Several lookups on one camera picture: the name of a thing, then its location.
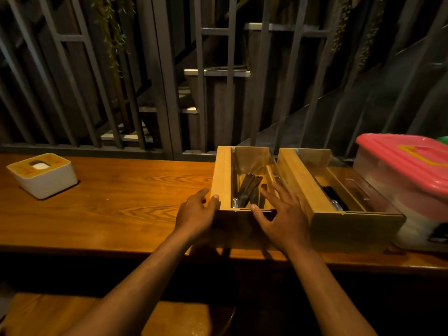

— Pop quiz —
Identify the person's left hand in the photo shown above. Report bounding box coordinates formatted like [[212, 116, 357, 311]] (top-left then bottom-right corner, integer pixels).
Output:
[[174, 188, 221, 242]]

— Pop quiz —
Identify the grey metal railing partition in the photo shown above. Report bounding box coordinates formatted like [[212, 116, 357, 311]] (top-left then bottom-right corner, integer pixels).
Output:
[[0, 0, 448, 162]]

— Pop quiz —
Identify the wooden cutlery box clear lid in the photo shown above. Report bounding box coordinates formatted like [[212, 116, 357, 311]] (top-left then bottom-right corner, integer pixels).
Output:
[[276, 147, 407, 253], [209, 146, 283, 249]]

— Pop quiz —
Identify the staircase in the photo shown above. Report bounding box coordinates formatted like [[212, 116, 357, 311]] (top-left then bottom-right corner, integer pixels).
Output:
[[100, 22, 329, 154]]

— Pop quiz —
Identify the person's right hand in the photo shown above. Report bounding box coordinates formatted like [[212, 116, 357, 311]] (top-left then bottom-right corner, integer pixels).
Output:
[[250, 180, 313, 255]]

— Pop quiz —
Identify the white tissue box wooden top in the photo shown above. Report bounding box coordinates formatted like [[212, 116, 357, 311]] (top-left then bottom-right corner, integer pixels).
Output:
[[6, 153, 78, 200]]

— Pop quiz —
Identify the hanging green plant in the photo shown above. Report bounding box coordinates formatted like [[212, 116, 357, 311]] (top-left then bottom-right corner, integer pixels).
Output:
[[331, 0, 389, 72], [90, 0, 135, 72]]

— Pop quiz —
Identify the clear plastic container pink lid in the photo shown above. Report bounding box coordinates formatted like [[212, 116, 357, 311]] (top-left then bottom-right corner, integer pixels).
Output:
[[353, 133, 448, 246]]

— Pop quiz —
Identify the person's right forearm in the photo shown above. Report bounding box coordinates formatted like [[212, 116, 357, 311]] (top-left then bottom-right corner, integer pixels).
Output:
[[285, 241, 379, 336]]

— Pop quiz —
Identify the wooden stool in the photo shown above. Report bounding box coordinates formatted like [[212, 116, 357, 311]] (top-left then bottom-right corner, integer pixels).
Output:
[[0, 292, 236, 336]]

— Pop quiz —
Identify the black cutlery bundle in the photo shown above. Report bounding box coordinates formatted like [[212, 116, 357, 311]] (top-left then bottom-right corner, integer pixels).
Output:
[[321, 185, 349, 211]]

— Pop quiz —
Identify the person's left forearm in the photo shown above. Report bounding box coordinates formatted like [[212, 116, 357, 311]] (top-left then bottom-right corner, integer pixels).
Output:
[[61, 231, 196, 336]]

